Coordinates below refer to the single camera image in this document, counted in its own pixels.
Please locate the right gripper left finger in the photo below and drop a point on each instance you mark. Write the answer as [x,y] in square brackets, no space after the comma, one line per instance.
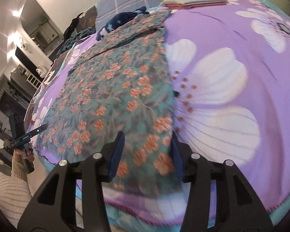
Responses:
[71,197]

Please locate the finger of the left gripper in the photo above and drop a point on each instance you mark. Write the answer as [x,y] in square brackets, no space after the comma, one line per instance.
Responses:
[34,132]

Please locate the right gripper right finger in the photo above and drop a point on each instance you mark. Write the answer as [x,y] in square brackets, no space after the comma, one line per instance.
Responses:
[220,197]

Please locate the teal floral shirt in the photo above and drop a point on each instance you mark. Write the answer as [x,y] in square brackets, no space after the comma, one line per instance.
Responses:
[120,84]

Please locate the person left hand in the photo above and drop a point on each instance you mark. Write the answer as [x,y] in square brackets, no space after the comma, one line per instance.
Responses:
[19,155]

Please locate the beige knit sweater left sleeve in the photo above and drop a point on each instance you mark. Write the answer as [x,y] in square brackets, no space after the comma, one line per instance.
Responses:
[14,192]

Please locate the dark teal knitted blanket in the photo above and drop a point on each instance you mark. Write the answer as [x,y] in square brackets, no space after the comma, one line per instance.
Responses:
[75,39]

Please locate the purple floral bedsheet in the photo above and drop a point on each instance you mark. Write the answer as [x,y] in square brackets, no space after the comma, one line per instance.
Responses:
[229,69]

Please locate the navy star plush toy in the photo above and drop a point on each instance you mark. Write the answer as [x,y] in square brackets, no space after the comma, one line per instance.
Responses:
[119,20]

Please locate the pink folded garment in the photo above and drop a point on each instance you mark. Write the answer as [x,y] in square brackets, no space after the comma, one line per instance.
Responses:
[192,6]

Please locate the arched wall mirror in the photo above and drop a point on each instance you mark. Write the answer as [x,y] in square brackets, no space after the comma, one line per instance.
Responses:
[41,29]

